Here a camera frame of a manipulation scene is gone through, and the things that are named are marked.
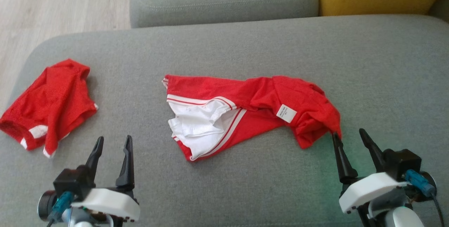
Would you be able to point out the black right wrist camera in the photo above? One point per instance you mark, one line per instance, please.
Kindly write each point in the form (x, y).
(401, 162)

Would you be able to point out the red white striped jersey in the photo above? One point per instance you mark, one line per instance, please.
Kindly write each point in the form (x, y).
(259, 93)

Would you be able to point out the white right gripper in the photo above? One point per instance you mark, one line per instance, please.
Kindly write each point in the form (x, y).
(372, 186)

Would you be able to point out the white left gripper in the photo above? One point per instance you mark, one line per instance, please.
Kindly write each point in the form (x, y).
(108, 200)

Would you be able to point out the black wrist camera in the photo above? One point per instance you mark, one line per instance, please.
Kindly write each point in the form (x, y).
(401, 162)
(72, 183)

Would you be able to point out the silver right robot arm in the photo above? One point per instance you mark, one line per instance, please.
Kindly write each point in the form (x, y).
(403, 220)

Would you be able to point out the red shorts white stripe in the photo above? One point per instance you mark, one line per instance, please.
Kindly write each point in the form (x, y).
(52, 97)

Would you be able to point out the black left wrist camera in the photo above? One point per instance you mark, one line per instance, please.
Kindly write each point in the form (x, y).
(72, 183)

